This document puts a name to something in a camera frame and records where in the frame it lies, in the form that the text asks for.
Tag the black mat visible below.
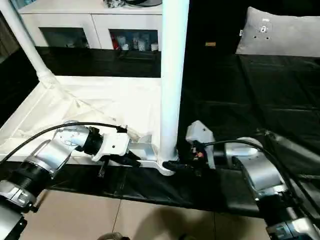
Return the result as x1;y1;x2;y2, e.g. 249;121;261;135
0;45;320;219

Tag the white plastic table top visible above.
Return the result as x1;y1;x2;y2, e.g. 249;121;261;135
0;74;180;178

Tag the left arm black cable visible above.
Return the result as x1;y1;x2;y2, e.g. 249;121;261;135
0;121;129;164

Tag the white plastic table leg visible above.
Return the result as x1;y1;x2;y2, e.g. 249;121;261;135
0;0;58;89
159;0;190;164

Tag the grey cushion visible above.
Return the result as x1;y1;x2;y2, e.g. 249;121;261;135
235;6;320;59

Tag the beige curtain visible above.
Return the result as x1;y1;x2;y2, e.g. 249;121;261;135
0;11;21;64

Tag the white cabinet with glass doors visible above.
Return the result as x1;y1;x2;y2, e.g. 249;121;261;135
18;0;164;53

